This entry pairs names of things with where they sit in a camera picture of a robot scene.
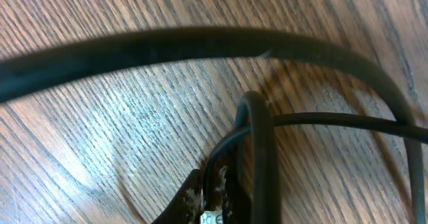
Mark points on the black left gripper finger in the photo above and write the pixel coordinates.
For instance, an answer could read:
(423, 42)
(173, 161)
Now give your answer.
(191, 202)

